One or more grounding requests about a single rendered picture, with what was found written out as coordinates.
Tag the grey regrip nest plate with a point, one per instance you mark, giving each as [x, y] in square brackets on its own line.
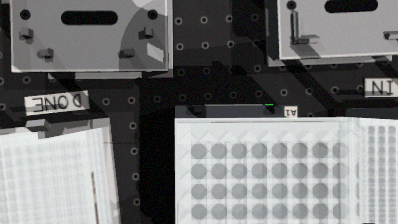
[108, 39]

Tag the white rectangular plate nest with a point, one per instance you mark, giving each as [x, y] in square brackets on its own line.
[333, 29]

